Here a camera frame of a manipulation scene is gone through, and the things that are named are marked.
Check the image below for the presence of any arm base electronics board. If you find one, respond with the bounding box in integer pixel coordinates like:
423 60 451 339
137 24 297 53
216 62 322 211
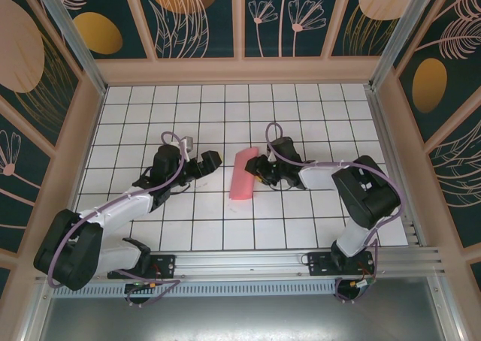
123 279 161 309
335 279 378 304

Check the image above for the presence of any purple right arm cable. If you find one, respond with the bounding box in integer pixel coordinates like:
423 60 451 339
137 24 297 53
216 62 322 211
265 122 407 305

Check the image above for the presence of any grey metal panel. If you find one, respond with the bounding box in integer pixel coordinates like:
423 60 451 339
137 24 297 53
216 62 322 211
35 276 459 341

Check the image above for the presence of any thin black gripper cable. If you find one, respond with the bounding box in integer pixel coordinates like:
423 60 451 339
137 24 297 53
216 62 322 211
167 182 197 196
268 181 300 192

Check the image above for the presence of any aluminium side rail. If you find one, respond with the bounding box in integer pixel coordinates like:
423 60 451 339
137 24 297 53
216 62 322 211
365 85 428 250

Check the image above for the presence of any aluminium frame post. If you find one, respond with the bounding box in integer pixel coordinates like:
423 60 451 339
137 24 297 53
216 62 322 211
368 0 431 91
30 0 108 96

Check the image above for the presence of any thin black right gripper cable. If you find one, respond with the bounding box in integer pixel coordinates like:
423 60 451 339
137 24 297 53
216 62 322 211
268 181 300 192

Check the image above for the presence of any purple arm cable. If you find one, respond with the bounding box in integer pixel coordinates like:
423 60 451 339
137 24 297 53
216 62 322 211
47 131 196 309
265 122 407 305

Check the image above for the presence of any grey slotted cable duct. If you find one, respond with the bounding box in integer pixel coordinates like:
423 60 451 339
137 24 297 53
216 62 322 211
50 282 339 297

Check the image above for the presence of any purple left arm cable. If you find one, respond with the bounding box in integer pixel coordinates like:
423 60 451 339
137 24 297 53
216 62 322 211
47 131 196 309

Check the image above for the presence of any thin black left gripper cable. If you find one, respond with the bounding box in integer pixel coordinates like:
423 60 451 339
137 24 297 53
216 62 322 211
167 182 197 196

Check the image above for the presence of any pink paper sheet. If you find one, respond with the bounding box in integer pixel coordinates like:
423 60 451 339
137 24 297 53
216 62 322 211
228 146 260 202

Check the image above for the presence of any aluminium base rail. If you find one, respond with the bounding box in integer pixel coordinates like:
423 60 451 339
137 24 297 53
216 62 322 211
35 246 448 282

